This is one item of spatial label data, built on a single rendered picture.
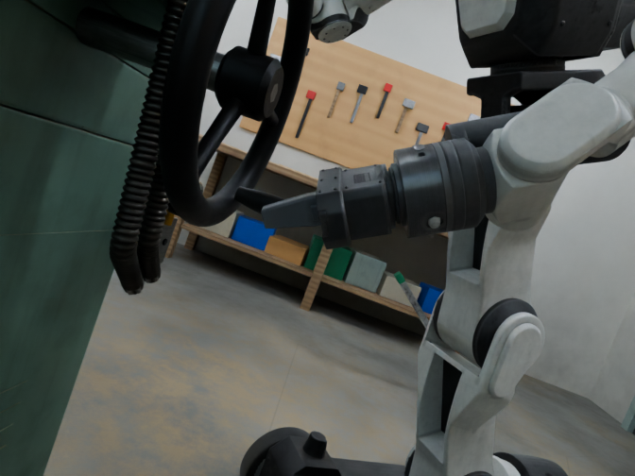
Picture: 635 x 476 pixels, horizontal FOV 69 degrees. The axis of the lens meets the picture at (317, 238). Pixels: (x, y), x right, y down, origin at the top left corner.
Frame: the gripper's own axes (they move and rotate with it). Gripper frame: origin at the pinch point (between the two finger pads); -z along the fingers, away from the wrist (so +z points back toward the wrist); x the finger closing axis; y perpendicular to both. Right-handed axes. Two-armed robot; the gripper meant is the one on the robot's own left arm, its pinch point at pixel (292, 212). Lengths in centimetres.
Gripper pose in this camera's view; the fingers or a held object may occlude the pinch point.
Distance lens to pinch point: 47.5
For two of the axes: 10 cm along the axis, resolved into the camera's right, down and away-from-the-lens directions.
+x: 0.5, -3.8, 9.2
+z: 9.8, -1.6, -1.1
